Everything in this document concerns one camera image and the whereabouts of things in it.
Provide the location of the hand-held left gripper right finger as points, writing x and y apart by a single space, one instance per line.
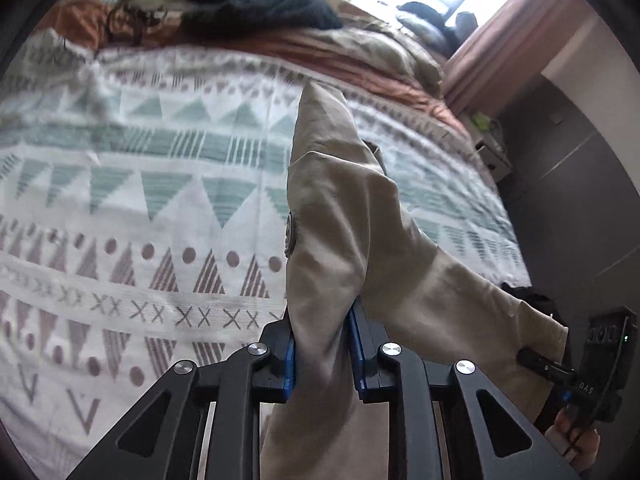
357 360

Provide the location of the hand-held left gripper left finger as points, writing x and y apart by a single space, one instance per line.
290 365

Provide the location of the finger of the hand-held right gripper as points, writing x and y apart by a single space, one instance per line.
542 362

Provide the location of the beige zip jacket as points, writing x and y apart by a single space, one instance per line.
340 220

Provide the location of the person's right hand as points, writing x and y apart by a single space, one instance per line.
585 447

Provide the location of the white geometric patterned blanket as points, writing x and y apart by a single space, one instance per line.
150 210

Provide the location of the cluttered nightstand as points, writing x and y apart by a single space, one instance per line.
490 145

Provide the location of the rust and beige duvet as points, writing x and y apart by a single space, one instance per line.
390 60

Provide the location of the pink curtain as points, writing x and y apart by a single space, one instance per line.
510 35

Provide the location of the large dark cushion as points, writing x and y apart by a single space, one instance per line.
425 25

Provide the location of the small dark cushion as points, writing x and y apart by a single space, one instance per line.
467 22

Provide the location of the black knitted sweater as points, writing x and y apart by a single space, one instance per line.
260 2

